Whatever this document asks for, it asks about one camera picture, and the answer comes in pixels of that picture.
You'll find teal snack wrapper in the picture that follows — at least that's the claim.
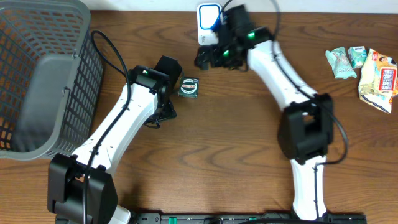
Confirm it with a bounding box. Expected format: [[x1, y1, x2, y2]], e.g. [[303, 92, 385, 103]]
[[325, 47, 357, 79]]

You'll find black camera cable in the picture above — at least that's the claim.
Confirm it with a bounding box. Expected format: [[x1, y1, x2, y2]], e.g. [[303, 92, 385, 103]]
[[81, 29, 132, 224], [220, 0, 349, 222]]

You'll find yellow wet wipes pack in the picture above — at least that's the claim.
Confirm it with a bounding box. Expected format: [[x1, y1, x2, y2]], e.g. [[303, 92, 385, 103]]
[[358, 49, 397, 114]]

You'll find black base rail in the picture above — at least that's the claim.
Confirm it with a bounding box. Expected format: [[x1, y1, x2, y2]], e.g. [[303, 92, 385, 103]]
[[129, 212, 368, 224]]

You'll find small teal tissue pack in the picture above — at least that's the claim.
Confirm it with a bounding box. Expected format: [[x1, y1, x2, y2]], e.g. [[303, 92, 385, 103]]
[[348, 46, 367, 69]]

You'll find dark green round-logo box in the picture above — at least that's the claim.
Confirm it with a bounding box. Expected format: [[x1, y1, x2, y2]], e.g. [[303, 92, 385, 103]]
[[178, 77, 199, 98]]

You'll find black right camera cable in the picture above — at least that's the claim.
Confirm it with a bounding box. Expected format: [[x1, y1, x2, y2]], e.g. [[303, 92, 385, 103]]
[[220, 0, 349, 222]]

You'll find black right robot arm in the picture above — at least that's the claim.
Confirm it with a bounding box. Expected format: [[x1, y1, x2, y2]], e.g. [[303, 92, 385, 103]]
[[194, 24, 333, 221]]

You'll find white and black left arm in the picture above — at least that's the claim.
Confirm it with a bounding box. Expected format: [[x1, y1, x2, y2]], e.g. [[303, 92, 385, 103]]
[[47, 64, 182, 223]]

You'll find white barcode scanner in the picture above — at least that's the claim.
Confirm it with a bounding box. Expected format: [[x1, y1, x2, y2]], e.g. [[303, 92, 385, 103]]
[[197, 2, 221, 45]]

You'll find black left camera cable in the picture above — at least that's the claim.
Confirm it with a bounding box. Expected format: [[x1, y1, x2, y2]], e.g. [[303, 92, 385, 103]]
[[81, 29, 132, 224]]

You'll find orange tissue pack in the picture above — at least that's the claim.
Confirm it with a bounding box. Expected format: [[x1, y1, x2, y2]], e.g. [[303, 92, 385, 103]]
[[392, 79, 398, 97]]

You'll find dark grey plastic basket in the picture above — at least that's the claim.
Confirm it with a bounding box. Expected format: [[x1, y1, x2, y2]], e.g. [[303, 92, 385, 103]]
[[1, 0, 103, 161]]

